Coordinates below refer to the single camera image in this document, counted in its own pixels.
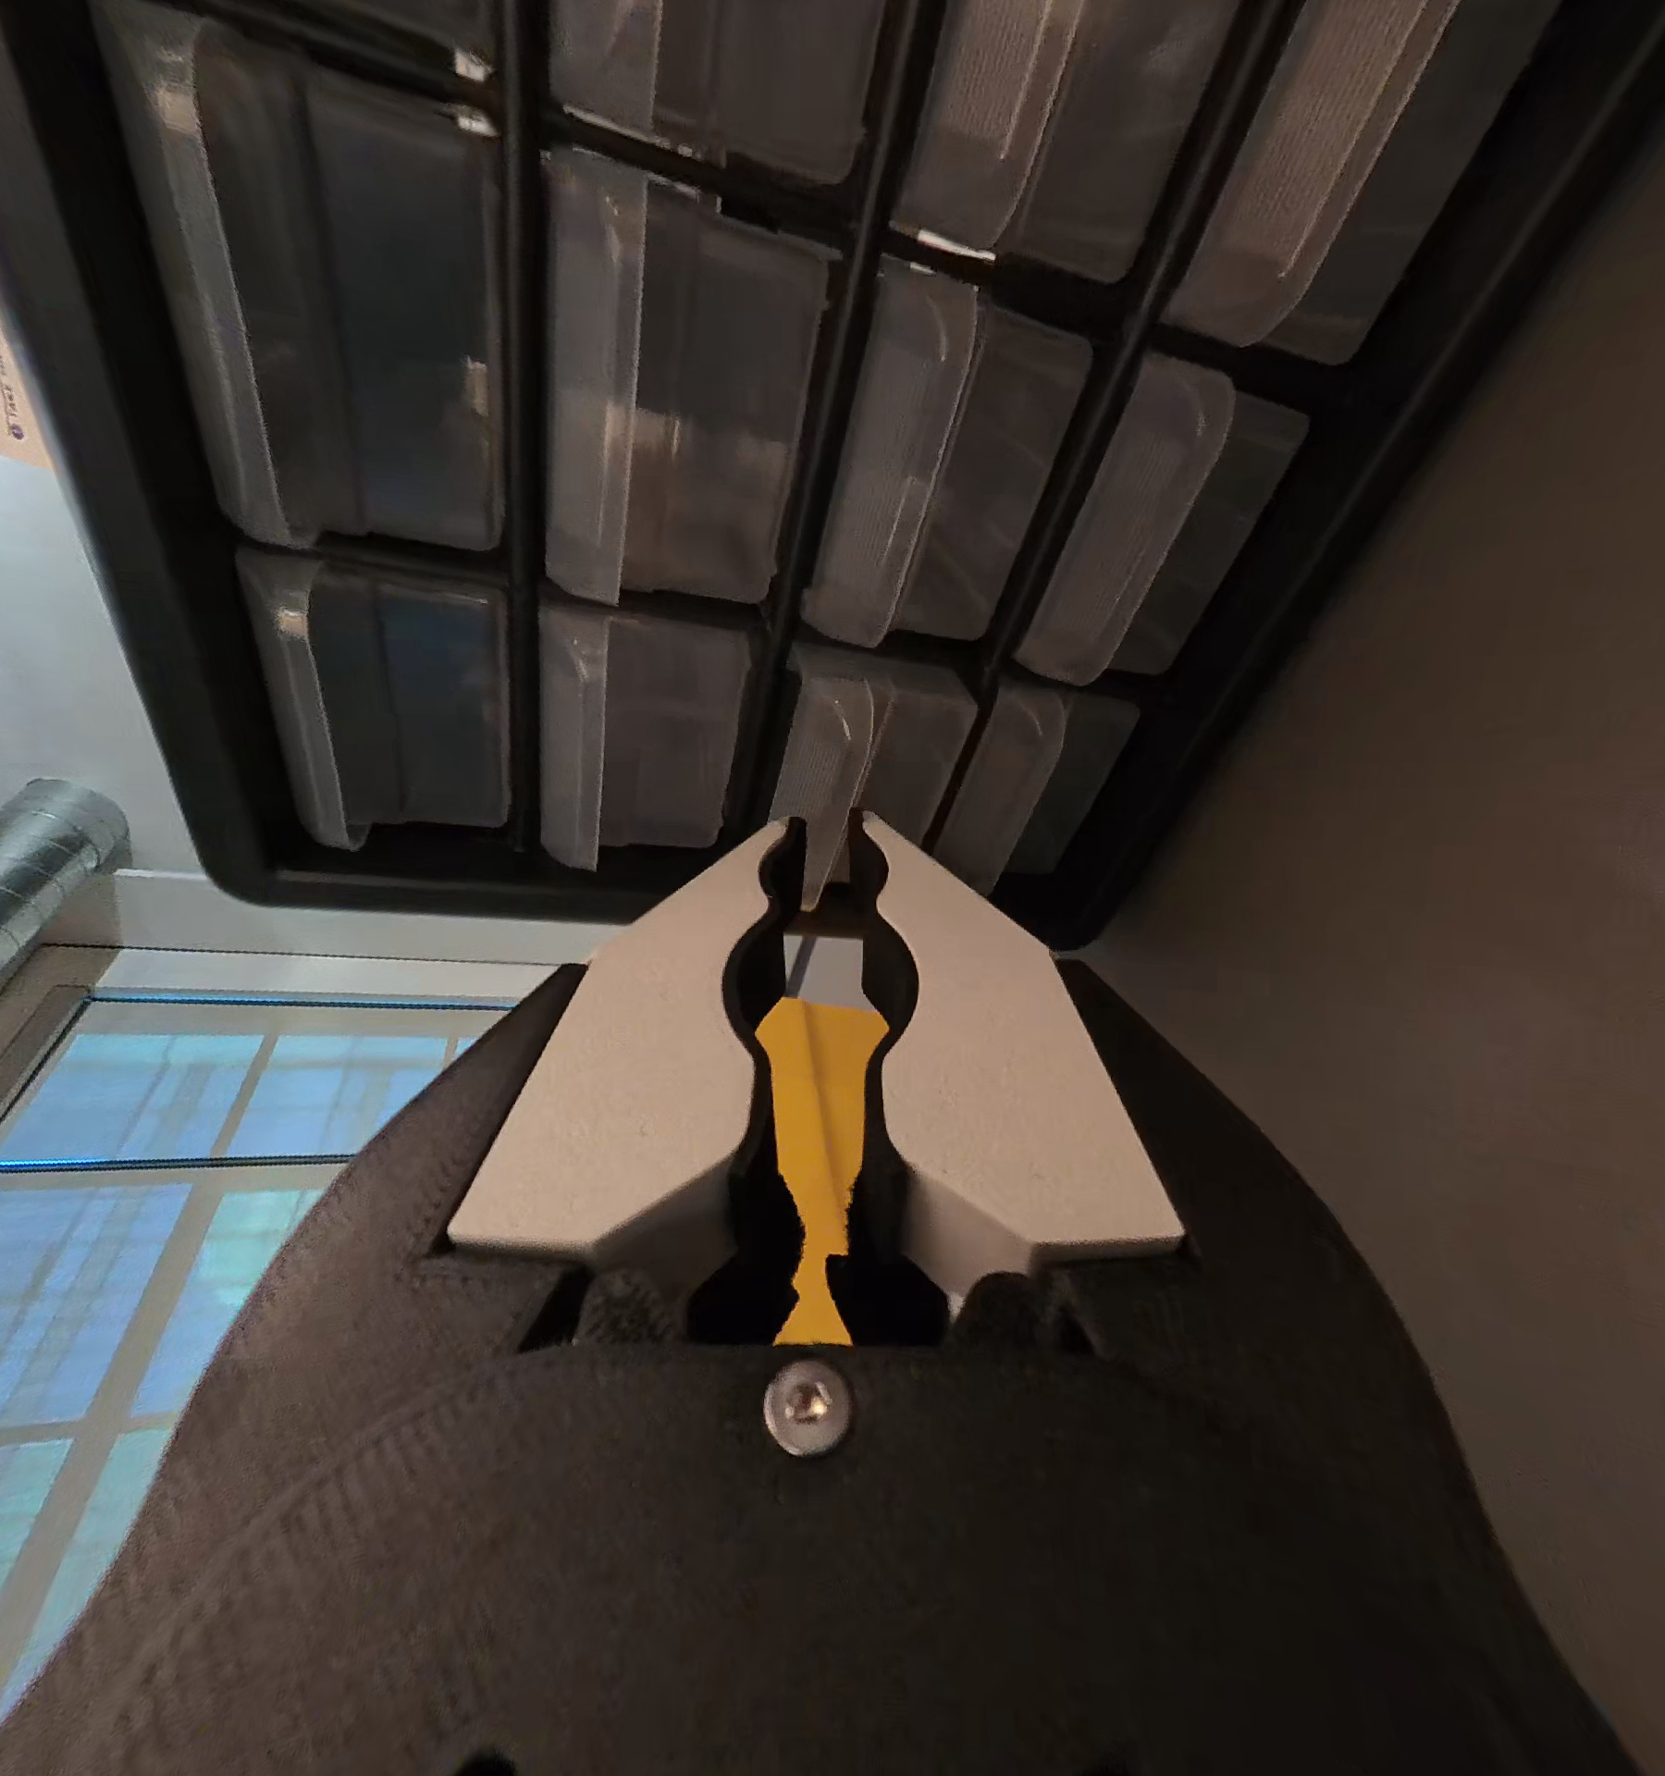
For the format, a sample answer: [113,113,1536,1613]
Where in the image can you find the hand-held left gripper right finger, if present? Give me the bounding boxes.
[844,809,1188,1295]

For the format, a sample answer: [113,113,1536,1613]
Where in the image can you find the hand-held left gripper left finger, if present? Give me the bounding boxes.
[445,816,807,1267]

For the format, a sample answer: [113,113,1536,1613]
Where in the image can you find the black drawer cabinet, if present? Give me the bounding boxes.
[21,0,1665,955]

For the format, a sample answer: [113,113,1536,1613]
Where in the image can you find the clear plastic drawer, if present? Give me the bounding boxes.
[770,638,983,910]

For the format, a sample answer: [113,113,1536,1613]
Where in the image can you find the rows of clear cabinet drawers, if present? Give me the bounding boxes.
[89,0,1466,877]

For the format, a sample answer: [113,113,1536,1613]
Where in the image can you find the silver ventilation duct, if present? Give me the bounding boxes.
[0,777,134,1049]

